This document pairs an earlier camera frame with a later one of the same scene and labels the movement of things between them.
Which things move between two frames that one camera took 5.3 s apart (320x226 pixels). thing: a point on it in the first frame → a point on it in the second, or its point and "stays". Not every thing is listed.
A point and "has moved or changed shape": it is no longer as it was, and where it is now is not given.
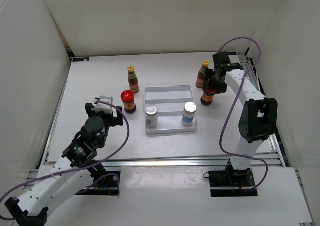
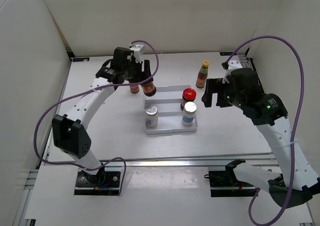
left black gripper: x=115 y=120 → x=141 y=75
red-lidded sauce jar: x=207 y=96 has moved or changed shape
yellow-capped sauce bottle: x=200 y=77 stays
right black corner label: x=231 y=53 stays
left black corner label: x=81 y=59 stays
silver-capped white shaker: x=188 y=116 stays
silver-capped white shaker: x=151 y=115 stays
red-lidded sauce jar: x=127 y=97 → x=149 y=88
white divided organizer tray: x=170 y=100 stays
